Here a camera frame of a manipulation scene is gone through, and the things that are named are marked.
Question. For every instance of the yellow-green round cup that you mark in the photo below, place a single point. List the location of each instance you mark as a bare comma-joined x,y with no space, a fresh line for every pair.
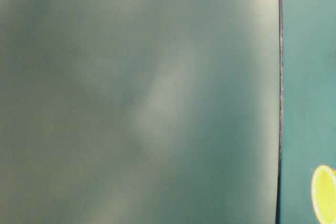
323,194

